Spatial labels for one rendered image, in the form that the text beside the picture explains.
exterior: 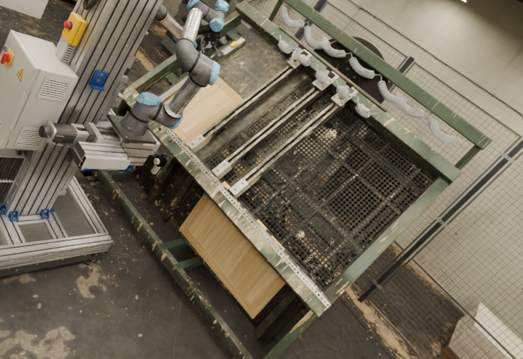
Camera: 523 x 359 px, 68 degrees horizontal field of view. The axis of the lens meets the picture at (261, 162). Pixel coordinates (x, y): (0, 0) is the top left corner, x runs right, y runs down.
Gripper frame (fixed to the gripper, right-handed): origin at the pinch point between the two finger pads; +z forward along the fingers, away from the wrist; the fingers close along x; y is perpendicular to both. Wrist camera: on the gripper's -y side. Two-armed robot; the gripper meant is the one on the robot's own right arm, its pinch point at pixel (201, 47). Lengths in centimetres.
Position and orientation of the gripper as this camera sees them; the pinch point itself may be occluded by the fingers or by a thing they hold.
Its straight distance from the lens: 259.5
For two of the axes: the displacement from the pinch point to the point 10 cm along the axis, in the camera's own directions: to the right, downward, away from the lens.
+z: -4.2, 5.0, 7.5
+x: -2.9, -8.6, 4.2
